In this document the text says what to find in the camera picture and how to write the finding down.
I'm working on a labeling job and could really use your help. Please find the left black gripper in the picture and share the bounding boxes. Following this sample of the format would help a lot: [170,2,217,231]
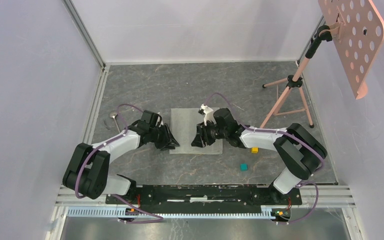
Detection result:
[149,123,180,151]

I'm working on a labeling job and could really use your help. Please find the teal cube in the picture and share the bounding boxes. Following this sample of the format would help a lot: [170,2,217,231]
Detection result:
[240,163,248,171]

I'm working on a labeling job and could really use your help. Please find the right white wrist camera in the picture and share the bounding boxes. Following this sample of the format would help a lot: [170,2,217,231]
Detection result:
[198,104,216,126]

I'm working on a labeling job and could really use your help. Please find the pink perforated tray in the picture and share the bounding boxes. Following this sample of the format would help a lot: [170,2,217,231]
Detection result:
[318,0,384,100]

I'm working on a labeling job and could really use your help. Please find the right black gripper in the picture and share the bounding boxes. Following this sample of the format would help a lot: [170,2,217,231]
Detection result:
[191,119,228,148]

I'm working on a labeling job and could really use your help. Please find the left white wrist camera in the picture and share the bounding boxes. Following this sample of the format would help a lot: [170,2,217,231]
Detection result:
[156,112,163,127]

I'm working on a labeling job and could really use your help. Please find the silver spoon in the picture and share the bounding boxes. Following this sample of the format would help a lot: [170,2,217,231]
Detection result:
[108,110,121,133]

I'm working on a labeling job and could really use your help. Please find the pink tripod stand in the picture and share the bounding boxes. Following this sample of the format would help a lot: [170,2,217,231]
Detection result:
[260,25,334,128]

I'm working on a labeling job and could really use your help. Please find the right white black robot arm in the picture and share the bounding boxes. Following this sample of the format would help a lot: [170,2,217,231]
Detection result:
[191,104,328,204]

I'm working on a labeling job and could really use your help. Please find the grey cloth napkin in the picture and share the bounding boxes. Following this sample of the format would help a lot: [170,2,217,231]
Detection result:
[169,108,223,155]

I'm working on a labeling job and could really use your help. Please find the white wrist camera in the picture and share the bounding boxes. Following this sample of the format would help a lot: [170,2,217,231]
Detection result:
[156,112,163,127]
[198,104,216,126]

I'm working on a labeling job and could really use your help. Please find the yellow cube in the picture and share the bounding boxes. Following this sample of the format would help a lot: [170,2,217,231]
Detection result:
[251,147,259,154]

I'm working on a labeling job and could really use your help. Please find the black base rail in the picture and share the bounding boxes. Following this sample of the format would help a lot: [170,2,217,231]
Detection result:
[123,184,303,214]

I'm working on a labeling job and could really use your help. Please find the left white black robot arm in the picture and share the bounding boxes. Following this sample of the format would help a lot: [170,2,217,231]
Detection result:
[62,110,180,204]

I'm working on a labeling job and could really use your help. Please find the white toothed cable strip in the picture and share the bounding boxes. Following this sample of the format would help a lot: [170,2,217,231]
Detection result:
[67,206,275,220]

